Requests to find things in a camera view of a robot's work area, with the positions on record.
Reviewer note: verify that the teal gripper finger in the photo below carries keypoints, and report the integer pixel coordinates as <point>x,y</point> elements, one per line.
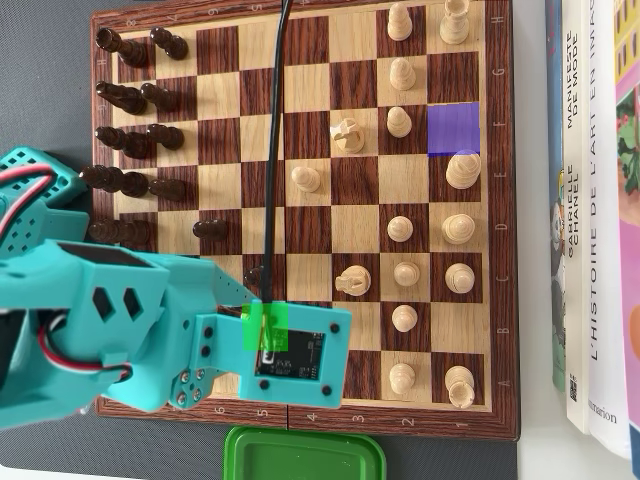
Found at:
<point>210,385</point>
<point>227,287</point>

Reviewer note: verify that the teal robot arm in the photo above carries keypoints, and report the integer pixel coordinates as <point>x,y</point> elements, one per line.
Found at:
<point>65,222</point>

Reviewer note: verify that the wooden chess board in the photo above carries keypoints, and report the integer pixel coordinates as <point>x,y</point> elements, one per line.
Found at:
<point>310,75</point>

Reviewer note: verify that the black wooden pawn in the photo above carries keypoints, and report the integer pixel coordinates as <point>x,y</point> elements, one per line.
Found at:
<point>252,276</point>
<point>160,96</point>
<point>167,136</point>
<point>172,46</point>
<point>167,190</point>
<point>210,230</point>

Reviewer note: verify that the green plastic container lid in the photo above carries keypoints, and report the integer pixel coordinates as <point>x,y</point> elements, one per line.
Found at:
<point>300,455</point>

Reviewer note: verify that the black wooden queen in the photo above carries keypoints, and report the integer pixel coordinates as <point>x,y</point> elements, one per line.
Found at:
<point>120,231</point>

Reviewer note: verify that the white wooden knight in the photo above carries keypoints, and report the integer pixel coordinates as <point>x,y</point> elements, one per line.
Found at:
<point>356,279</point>
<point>348,140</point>

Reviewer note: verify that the white wooden pawn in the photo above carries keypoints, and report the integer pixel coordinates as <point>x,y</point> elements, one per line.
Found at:
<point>406,274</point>
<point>404,318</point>
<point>402,75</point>
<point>399,25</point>
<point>400,229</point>
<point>306,179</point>
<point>398,124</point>
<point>402,378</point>

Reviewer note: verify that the black wooden king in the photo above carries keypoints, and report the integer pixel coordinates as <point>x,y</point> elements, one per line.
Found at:
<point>115,181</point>

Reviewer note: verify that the black wooden bishop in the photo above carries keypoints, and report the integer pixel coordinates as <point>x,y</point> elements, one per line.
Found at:
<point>125,141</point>

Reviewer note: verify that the black wooden knight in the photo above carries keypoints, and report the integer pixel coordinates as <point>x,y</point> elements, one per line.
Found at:
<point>125,99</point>

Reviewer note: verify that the white wooden bishop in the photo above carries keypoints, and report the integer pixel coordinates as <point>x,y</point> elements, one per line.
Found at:
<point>459,278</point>

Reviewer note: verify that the white wooden queen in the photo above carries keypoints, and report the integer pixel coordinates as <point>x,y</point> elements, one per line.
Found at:
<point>458,229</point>

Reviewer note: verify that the white wooden rook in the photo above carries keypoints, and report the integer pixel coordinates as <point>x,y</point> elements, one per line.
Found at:
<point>459,382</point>
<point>454,30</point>

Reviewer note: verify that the black wooden rook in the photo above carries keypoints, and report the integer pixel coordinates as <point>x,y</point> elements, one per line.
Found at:
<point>127,50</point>

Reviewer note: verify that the white wooden king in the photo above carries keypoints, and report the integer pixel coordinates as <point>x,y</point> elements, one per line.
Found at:
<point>462,172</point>

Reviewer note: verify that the blue Dodo panda book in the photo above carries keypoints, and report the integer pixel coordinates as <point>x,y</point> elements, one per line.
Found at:
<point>556,310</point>

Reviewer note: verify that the white Manifeste de Mode book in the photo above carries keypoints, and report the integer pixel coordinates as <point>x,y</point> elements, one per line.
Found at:
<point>575,310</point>

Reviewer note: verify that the white Histoire de l'Art book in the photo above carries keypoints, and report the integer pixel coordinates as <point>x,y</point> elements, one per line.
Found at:
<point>607,250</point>

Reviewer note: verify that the pink illustrated book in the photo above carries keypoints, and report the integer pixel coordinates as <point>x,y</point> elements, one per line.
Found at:
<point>631,250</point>

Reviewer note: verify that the teal framed camera module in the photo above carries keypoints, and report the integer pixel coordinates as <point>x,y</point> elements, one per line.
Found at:
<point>310,312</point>

